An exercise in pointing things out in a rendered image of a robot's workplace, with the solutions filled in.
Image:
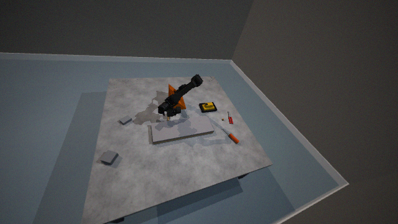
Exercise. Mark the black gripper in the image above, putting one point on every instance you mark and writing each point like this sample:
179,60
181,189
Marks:
177,110

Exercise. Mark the grey panel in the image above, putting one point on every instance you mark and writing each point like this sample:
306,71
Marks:
180,129

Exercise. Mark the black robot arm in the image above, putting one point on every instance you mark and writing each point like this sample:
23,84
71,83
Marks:
174,99

